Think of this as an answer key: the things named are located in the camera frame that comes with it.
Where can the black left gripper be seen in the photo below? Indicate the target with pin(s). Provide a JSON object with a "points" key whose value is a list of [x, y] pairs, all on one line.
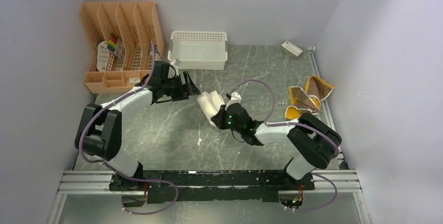
{"points": [[181, 95]]}

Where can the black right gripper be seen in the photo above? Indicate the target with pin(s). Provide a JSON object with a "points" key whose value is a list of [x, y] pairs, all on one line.
{"points": [[219, 118]]}

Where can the white towel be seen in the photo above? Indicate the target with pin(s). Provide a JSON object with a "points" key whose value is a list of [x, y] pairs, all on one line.
{"points": [[213, 108]]}

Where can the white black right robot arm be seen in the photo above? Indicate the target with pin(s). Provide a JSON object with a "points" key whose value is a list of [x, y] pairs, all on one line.
{"points": [[317, 144]]}

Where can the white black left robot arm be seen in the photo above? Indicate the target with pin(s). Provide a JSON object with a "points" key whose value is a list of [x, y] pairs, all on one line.
{"points": [[100, 132]]}

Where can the white plastic basket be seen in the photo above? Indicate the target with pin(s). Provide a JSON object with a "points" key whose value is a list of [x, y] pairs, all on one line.
{"points": [[199, 50]]}

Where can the small white label tag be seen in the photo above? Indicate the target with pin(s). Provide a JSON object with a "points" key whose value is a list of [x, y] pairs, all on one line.
{"points": [[134, 80]]}

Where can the brown and yellow towel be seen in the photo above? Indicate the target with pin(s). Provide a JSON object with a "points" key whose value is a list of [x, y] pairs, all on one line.
{"points": [[301, 101]]}

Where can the small white red box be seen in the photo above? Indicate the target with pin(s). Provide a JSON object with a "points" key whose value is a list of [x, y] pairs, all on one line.
{"points": [[291, 49]]}

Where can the orange plastic file organizer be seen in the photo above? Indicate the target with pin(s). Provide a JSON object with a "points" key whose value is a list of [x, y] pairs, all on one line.
{"points": [[141, 41]]}

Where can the rainbow colour swatch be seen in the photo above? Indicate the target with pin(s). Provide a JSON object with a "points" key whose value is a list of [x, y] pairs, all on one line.
{"points": [[112, 43]]}

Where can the white tag card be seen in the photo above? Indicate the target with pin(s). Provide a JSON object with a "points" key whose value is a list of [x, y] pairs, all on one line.
{"points": [[102, 56]]}

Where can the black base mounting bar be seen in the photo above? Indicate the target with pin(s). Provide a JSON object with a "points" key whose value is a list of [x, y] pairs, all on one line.
{"points": [[225, 185]]}

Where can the aluminium side rail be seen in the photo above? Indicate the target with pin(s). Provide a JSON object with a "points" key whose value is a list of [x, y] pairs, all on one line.
{"points": [[322, 91]]}

